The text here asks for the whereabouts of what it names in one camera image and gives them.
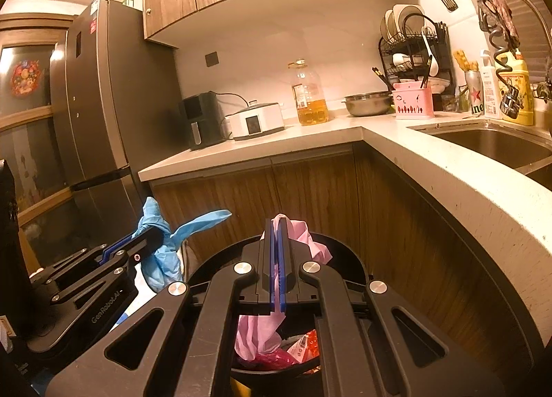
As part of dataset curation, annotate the blue rubber glove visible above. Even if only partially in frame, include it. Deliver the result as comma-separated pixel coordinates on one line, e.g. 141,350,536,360
131,196,234,294

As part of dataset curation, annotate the spring kitchen faucet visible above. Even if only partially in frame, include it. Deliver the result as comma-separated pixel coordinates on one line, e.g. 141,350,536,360
479,13,524,119

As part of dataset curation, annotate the steel sink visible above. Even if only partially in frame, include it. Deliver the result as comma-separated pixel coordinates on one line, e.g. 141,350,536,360
407,118,552,191

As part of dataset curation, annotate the white electric cooker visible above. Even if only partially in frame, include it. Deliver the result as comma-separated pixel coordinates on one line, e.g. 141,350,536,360
228,100,285,141

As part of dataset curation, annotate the light pink plastic bag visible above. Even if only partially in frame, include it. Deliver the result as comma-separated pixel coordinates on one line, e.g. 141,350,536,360
235,213,333,363

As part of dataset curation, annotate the cooking oil bottle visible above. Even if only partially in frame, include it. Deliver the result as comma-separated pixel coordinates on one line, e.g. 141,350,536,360
288,59,329,127

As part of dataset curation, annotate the wooden glass door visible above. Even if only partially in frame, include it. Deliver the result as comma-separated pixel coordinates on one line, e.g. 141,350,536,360
0,13,85,260

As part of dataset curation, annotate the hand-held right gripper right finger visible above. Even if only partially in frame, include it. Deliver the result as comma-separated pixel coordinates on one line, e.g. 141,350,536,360
276,216,507,397

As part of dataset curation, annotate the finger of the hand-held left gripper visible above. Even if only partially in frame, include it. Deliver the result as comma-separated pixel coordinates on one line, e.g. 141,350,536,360
29,231,147,284
49,230,165,306

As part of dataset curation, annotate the white bowl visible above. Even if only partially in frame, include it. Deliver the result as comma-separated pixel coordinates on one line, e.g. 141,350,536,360
392,52,425,68

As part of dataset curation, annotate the red round door decoration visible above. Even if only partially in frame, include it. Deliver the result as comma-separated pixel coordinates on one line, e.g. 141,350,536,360
11,59,41,98

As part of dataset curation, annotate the curved metal faucet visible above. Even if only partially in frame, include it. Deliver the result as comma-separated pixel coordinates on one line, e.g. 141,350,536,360
500,0,552,52

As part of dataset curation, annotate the magenta plastic bag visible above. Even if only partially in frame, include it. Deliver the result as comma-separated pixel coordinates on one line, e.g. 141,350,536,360
241,347,303,372

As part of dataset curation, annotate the white ladle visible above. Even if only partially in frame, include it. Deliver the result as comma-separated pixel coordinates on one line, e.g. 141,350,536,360
422,26,440,74

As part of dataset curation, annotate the black dish rack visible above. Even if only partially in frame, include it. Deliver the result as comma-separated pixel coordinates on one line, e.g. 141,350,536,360
378,13,455,110

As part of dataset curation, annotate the white pump bottle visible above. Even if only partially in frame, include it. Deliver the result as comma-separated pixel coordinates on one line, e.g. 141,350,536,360
480,49,503,119

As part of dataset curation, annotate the grey refrigerator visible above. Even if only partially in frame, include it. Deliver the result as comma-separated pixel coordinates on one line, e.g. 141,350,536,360
49,0,186,242

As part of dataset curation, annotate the steel bowl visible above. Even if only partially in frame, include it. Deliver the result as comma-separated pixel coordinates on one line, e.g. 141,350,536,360
343,92,395,117

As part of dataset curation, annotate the black air fryer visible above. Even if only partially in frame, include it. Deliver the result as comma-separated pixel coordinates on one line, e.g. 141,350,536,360
179,92,231,151

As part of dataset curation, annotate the black trash bin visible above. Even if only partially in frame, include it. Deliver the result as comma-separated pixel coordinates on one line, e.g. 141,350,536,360
185,231,372,397

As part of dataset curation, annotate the pink utensil holder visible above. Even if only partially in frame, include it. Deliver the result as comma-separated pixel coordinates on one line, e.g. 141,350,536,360
392,81,434,120

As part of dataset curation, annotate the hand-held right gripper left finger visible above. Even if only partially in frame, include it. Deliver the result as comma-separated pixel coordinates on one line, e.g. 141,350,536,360
45,218,277,397

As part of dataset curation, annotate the white plate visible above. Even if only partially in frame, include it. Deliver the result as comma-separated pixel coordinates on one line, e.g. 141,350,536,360
397,4,425,41
380,10,395,41

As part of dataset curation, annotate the purple dish cloth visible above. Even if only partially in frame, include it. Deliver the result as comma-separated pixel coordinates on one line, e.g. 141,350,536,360
475,0,520,46

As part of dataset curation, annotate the white red plastic bag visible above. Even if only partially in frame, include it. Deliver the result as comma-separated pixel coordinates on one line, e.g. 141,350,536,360
280,330,321,369

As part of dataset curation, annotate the yellow detergent bottle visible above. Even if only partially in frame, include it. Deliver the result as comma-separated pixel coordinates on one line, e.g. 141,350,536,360
502,52,534,127

